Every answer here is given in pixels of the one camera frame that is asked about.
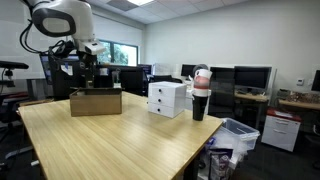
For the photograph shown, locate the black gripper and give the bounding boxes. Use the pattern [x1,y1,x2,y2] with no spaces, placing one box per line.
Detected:
[77,50,98,89]

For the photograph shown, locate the brown cardboard box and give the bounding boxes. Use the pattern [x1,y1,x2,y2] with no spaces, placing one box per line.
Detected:
[68,86,123,118]

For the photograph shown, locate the black Dell monitor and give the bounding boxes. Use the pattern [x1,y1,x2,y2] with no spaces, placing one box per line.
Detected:
[48,55,100,100]

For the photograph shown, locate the office window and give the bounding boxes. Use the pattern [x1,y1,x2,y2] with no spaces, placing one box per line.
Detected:
[96,39,140,67]

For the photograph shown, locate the black monitor back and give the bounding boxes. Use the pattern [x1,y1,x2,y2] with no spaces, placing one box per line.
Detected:
[119,66,145,97]

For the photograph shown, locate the white three-drawer organizer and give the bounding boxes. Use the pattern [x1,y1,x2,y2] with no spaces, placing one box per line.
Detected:
[147,81,188,119]

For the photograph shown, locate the ceiling light panel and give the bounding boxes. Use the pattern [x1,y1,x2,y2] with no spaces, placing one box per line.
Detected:
[127,0,155,7]

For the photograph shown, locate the small black desk monitor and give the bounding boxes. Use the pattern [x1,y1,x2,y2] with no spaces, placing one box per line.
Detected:
[180,63,198,79]

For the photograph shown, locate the white and red cup stack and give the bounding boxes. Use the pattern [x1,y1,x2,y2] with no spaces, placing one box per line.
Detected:
[192,68,214,98]

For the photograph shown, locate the black plastic cup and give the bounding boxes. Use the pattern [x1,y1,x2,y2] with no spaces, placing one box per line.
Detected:
[191,94,210,122]

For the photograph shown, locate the plastic bin with bag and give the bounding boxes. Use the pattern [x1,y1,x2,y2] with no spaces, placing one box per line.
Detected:
[205,127,250,168]

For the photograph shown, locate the purple snack bag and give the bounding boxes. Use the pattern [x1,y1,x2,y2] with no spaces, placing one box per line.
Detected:
[207,147,235,180]

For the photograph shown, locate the clear plastic bin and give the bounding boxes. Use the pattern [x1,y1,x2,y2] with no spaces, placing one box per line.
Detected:
[221,117,261,151]

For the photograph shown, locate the wide black monitor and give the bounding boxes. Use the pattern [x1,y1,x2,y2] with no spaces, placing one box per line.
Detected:
[233,65,273,92]

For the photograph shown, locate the wooden side desk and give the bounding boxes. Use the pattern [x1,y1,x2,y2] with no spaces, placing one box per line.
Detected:
[233,92,271,130]

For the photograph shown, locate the white red-topped filing cabinet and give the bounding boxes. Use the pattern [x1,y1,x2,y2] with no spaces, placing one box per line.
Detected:
[261,107,303,153]

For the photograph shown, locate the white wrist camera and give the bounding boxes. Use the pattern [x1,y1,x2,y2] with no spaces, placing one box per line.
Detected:
[76,39,108,56]

